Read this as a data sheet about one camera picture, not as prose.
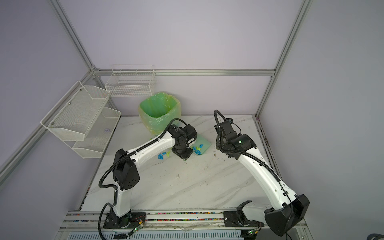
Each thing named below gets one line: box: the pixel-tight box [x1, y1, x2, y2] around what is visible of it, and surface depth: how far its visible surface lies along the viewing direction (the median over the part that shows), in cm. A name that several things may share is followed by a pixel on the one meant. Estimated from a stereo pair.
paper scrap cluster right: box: [191, 144, 204, 155], surface depth 90 cm
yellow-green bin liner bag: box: [138, 92, 182, 136], surface depth 95 cm
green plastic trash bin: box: [138, 92, 182, 136], surface depth 95 cm
